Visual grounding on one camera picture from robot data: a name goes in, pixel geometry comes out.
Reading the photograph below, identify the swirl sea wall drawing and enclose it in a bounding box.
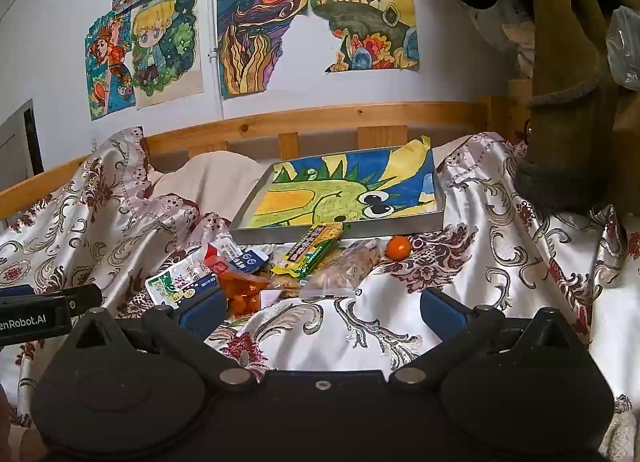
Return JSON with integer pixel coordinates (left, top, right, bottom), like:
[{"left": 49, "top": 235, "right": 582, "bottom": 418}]
[{"left": 216, "top": 0, "right": 309, "bottom": 100}]

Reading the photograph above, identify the white green snack packet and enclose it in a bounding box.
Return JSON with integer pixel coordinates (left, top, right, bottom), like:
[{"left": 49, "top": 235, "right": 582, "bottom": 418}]
[{"left": 145, "top": 262, "right": 202, "bottom": 306}]

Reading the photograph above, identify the grey metal tray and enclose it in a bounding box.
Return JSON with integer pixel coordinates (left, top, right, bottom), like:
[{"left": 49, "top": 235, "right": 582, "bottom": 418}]
[{"left": 229, "top": 144, "right": 447, "bottom": 245}]

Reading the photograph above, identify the blue white snack packet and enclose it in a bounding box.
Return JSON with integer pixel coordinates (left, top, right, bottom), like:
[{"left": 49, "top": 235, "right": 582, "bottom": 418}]
[{"left": 192, "top": 246, "right": 272, "bottom": 293}]

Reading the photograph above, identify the tangerine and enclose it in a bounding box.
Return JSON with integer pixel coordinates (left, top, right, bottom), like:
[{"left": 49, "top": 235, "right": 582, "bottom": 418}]
[{"left": 385, "top": 236, "right": 412, "bottom": 261}]

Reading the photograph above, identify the clear bag of yellow crackers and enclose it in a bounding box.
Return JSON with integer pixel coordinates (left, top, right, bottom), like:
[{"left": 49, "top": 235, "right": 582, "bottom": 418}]
[{"left": 300, "top": 239, "right": 384, "bottom": 299}]

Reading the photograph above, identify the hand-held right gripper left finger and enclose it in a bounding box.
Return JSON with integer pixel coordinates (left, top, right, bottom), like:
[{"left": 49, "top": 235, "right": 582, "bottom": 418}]
[{"left": 65, "top": 286, "right": 257, "bottom": 389}]

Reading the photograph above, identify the clear plastic bag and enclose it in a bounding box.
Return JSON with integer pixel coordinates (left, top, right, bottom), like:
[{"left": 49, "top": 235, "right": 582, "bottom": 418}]
[{"left": 605, "top": 6, "right": 640, "bottom": 90}]

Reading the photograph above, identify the wooden bed headboard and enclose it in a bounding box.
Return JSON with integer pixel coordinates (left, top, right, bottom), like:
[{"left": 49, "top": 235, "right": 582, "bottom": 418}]
[{"left": 0, "top": 96, "right": 532, "bottom": 223}]

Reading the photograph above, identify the floral satin blanket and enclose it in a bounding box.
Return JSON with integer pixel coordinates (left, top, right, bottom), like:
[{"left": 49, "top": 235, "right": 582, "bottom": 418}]
[{"left": 0, "top": 127, "right": 640, "bottom": 462}]

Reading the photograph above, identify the small red white packet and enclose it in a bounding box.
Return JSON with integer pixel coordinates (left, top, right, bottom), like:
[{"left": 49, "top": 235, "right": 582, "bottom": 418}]
[{"left": 204, "top": 239, "right": 236, "bottom": 273}]

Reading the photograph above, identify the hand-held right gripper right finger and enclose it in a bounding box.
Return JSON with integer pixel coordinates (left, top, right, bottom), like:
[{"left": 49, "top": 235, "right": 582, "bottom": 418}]
[{"left": 388, "top": 287, "right": 584, "bottom": 388}]

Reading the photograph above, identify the blond child wall drawing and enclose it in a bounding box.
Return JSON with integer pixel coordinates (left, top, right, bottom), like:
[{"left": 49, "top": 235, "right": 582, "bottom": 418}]
[{"left": 130, "top": 0, "right": 206, "bottom": 110}]

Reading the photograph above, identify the white wall pipe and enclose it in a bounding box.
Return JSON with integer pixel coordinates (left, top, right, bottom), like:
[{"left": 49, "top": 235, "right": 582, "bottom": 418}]
[{"left": 207, "top": 0, "right": 224, "bottom": 121}]

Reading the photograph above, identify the landscape wall drawing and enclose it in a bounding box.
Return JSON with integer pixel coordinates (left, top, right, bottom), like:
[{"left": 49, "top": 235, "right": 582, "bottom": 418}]
[{"left": 306, "top": 0, "right": 421, "bottom": 75}]

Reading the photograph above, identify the orange jelly bag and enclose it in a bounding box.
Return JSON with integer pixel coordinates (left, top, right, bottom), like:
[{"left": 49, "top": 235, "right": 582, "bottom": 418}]
[{"left": 217, "top": 269, "right": 274, "bottom": 319}]

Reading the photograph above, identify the yellow green cracker packet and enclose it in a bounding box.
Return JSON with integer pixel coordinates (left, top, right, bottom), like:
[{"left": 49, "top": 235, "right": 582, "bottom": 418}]
[{"left": 272, "top": 222, "right": 346, "bottom": 279}]

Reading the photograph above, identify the mustard coat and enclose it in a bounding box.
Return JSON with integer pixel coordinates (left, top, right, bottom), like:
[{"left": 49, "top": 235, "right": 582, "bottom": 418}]
[{"left": 515, "top": 0, "right": 640, "bottom": 215}]

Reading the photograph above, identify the blue mermaid wall drawing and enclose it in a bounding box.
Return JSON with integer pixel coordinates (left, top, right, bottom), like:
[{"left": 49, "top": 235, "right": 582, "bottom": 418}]
[{"left": 84, "top": 12, "right": 137, "bottom": 122}]

